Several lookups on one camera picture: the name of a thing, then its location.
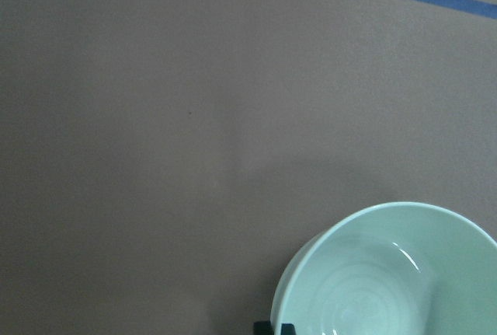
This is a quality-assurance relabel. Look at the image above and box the mint green bowl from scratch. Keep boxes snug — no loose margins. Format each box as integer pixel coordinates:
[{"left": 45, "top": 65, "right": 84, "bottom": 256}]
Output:
[{"left": 270, "top": 202, "right": 496, "bottom": 334}]

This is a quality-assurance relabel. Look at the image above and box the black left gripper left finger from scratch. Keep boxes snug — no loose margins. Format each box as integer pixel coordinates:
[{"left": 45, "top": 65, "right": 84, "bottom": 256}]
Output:
[{"left": 253, "top": 321, "right": 273, "bottom": 335}]

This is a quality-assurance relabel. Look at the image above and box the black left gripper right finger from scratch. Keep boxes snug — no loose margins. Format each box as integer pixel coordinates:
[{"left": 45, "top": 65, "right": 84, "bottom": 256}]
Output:
[{"left": 280, "top": 323, "right": 296, "bottom": 335}]

